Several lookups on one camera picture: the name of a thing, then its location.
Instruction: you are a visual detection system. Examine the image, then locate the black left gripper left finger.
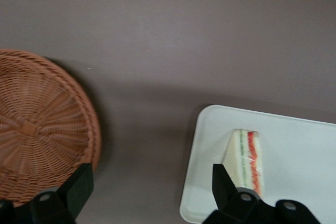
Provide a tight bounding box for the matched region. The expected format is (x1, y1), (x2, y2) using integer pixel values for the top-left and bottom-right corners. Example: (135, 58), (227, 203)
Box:
(29, 163), (95, 224)

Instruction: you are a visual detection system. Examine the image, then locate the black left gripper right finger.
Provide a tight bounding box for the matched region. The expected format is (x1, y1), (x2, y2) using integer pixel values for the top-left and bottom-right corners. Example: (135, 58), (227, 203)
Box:
(203, 163), (264, 224)

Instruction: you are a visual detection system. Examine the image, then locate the triangular sandwich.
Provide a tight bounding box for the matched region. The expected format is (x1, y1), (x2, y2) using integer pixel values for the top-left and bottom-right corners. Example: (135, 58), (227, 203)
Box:
(222, 129), (266, 199)

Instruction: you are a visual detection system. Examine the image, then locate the cream rectangular tray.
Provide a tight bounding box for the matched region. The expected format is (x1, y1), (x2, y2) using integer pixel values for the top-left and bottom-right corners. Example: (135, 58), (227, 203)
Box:
(179, 104), (336, 224)

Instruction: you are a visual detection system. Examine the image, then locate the round brown wicker basket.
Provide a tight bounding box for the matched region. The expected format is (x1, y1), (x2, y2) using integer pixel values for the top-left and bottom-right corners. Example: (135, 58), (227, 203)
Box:
(0, 48), (102, 208)

